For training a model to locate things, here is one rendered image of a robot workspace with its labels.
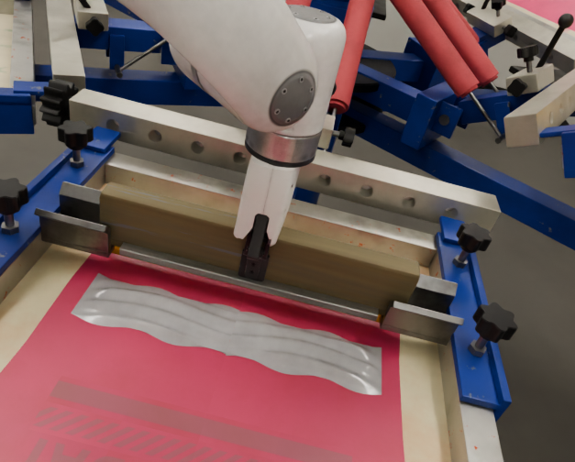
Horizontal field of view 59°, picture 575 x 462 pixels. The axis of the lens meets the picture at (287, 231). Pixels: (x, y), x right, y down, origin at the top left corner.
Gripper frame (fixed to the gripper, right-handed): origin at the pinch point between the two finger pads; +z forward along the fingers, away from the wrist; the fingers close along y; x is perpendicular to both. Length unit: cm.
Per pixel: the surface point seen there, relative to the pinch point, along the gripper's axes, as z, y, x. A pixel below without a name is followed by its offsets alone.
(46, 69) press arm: 9, -53, -56
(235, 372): 6.0, 12.9, 1.2
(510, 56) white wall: 66, -412, 149
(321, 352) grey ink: 5.4, 7.6, 10.2
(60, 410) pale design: 5.9, 22.0, -13.6
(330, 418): 6.0, 15.5, 12.1
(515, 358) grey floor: 102, -99, 103
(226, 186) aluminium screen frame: 2.5, -16.9, -7.8
